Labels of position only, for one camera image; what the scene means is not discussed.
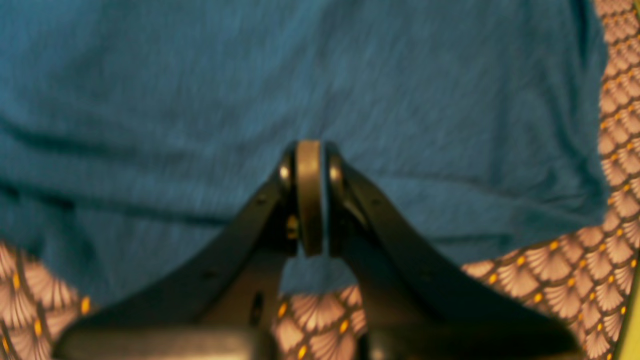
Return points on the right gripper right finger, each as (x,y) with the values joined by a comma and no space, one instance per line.
(419,305)

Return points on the blue long-sleeve T-shirt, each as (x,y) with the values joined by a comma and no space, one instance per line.
(132,131)

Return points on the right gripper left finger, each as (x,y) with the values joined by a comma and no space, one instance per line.
(217,306)

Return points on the fan-patterned table cloth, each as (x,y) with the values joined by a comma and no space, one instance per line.
(589,279)

